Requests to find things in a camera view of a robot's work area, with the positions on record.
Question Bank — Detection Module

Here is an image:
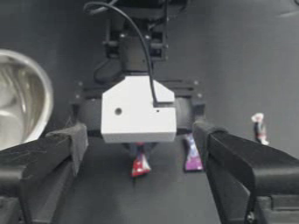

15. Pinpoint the red white candy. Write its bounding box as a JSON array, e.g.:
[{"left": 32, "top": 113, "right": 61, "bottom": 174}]
[{"left": 129, "top": 142, "right": 153, "bottom": 179}]

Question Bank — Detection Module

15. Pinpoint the magenta white candy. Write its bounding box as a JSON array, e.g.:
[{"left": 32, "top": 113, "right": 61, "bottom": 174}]
[{"left": 181, "top": 133, "right": 204, "bottom": 172}]

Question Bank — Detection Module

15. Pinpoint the steel bowl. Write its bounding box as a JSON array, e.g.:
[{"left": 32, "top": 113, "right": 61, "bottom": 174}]
[{"left": 0, "top": 48, "right": 55, "bottom": 151}]

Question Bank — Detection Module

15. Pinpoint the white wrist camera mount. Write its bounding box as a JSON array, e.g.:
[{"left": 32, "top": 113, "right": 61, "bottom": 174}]
[{"left": 100, "top": 75, "right": 179, "bottom": 144}]

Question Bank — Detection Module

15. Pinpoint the black camera cable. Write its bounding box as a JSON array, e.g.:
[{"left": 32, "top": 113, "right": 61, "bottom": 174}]
[{"left": 83, "top": 1, "right": 161, "bottom": 103}]

